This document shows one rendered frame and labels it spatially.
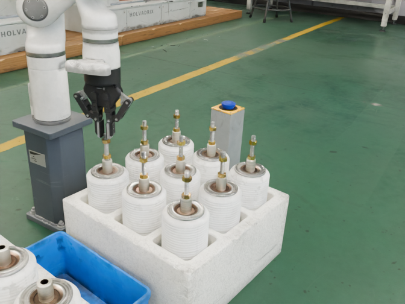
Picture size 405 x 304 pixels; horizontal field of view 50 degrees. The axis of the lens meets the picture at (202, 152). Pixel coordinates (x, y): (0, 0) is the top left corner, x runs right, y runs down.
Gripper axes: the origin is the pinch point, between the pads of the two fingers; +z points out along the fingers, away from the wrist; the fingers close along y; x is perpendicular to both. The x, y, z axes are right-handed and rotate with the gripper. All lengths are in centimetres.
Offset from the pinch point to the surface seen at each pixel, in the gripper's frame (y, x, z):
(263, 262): -38, -6, 33
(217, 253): -29.0, 12.5, 17.6
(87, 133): 42, -70, 36
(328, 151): -56, -86, 35
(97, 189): 0.3, 4.9, 12.6
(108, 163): -0.8, 1.0, 7.8
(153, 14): 86, -280, 18
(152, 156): -7.5, -10.1, 10.2
